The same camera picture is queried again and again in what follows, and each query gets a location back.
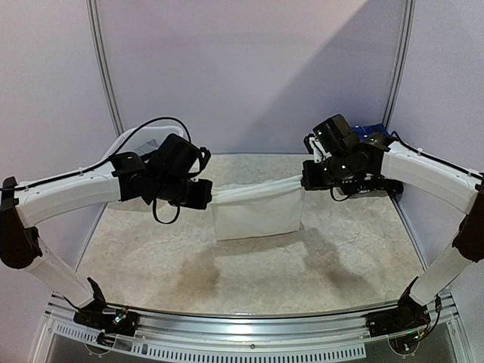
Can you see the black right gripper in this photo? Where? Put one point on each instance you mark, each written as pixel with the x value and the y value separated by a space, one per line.
pixel 309 175

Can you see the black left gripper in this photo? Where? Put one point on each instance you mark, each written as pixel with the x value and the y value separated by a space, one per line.
pixel 202 197

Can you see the white cloth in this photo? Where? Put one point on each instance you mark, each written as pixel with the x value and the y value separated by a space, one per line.
pixel 257 210

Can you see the blue plaid shirt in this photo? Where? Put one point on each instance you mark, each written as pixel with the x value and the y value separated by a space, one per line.
pixel 366 131

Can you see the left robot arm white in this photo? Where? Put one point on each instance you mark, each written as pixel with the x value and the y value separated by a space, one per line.
pixel 27 207

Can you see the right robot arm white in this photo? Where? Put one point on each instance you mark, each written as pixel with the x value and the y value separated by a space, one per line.
pixel 440 202

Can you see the white plastic laundry basket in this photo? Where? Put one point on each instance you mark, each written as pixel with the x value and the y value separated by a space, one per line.
pixel 144 141

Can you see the black folded garment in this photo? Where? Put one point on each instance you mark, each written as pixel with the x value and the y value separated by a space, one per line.
pixel 362 186

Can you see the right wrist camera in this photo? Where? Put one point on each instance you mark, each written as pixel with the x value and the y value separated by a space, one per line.
pixel 315 148

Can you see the right wall aluminium profile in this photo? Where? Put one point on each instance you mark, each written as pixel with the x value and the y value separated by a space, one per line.
pixel 399 64

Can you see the wall aluminium profile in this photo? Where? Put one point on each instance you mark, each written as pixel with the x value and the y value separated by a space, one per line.
pixel 94 17
pixel 399 64

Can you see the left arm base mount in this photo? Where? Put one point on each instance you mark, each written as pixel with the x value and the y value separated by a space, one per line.
pixel 110 322

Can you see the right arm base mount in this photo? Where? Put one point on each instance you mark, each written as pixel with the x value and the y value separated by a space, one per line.
pixel 406 325

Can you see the aluminium front rail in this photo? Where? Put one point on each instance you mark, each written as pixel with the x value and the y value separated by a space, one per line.
pixel 340 336

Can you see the left wall aluminium profile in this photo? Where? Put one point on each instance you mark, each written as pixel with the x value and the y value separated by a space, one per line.
pixel 94 17

